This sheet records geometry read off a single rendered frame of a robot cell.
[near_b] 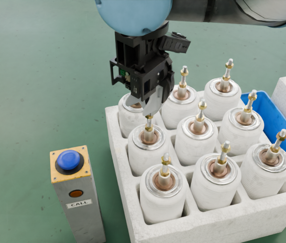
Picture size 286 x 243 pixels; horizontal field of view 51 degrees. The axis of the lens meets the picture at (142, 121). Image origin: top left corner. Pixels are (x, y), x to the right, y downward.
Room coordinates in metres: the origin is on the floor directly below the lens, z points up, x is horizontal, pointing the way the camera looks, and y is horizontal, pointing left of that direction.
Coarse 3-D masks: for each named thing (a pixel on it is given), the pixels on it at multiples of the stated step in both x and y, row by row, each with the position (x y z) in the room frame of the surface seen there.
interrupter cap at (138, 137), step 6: (144, 126) 0.47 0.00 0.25; (156, 126) 0.46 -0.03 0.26; (138, 132) 0.45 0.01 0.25; (156, 132) 0.45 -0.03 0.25; (162, 132) 0.45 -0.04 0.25; (132, 138) 0.43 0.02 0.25; (138, 138) 0.43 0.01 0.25; (156, 138) 0.43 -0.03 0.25; (162, 138) 0.43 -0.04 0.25; (138, 144) 0.41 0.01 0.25; (144, 144) 0.41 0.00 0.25; (150, 144) 0.41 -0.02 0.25; (156, 144) 0.41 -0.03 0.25; (162, 144) 0.41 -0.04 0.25; (150, 150) 0.40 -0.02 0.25
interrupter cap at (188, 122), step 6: (186, 120) 0.49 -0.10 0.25; (192, 120) 0.49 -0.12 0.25; (204, 120) 0.49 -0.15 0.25; (186, 126) 0.47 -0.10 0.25; (192, 126) 0.47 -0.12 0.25; (204, 126) 0.47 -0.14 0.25; (210, 126) 0.47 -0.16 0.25; (186, 132) 0.45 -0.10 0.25; (192, 132) 0.45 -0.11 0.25; (198, 132) 0.45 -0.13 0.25; (204, 132) 0.45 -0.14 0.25; (210, 132) 0.45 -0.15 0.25; (192, 138) 0.43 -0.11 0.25; (198, 138) 0.43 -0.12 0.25; (204, 138) 0.43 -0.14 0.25
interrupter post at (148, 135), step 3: (144, 129) 0.43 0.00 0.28; (153, 129) 0.43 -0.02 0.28; (144, 132) 0.43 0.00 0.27; (147, 132) 0.42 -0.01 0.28; (150, 132) 0.42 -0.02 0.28; (153, 132) 0.43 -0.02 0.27; (144, 135) 0.43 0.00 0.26; (147, 135) 0.42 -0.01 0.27; (150, 135) 0.42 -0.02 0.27; (153, 135) 0.43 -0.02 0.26; (144, 138) 0.43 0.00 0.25; (147, 138) 0.42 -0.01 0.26; (150, 138) 0.42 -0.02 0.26
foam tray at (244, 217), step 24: (120, 144) 0.47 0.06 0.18; (216, 144) 0.47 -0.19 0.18; (120, 168) 0.40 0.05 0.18; (192, 168) 0.40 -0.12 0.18; (120, 192) 0.42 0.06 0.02; (240, 192) 0.34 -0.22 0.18; (192, 216) 0.28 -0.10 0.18; (216, 216) 0.28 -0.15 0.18; (240, 216) 0.28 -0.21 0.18; (264, 216) 0.30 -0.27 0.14; (144, 240) 0.23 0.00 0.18; (168, 240) 0.24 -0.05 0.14; (192, 240) 0.26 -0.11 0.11; (216, 240) 0.27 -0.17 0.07; (240, 240) 0.29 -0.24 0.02
